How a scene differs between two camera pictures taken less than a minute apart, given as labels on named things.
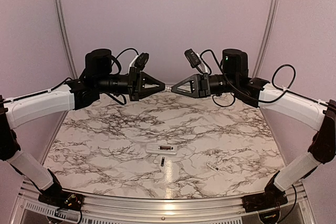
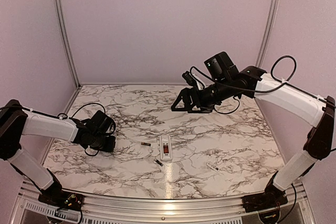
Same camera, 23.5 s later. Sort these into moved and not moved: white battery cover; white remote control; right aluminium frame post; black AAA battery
Moved: white remote control; black AAA battery
Not moved: right aluminium frame post; white battery cover
